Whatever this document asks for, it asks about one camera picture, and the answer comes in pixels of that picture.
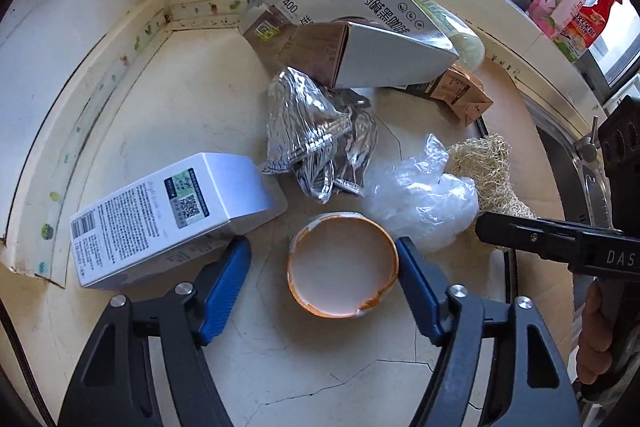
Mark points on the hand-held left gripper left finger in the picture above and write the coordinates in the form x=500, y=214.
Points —
x=225, y=292

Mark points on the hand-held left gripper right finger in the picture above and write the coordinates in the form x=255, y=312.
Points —
x=415, y=287

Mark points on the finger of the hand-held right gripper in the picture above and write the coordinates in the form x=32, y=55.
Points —
x=520, y=234

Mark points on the beige loofah scrubber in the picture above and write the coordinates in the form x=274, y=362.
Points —
x=485, y=167

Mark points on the round orange-rimmed paper cup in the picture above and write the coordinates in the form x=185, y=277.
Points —
x=340, y=272

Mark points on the clear plastic bag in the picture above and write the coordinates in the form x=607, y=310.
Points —
x=420, y=197

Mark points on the white barcode carton box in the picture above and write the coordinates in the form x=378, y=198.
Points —
x=200, y=192

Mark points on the small brown carton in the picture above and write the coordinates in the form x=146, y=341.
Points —
x=460, y=94

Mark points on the silver foil wrapper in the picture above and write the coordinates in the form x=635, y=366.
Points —
x=300, y=117

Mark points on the large silver printed box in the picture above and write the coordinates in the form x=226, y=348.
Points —
x=350, y=2

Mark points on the person's right hand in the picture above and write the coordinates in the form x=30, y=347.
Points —
x=592, y=337

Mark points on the stainless steel sink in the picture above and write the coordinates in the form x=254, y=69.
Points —
x=560, y=147

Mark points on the steel faucet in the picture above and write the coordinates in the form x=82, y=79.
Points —
x=585, y=149

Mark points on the red spray bottle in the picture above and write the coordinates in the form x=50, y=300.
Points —
x=585, y=27

